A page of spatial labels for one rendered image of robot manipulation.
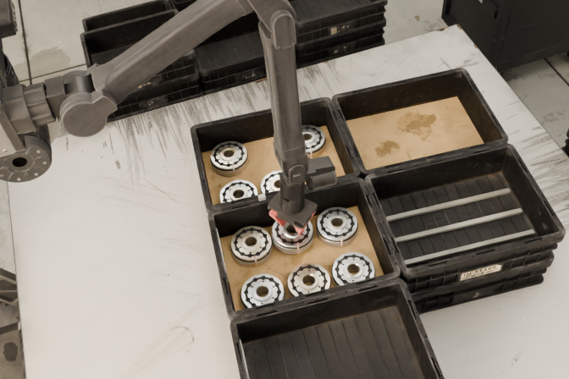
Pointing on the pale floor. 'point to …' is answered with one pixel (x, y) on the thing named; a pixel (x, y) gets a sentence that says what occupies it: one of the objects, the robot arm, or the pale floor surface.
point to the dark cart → (510, 4)
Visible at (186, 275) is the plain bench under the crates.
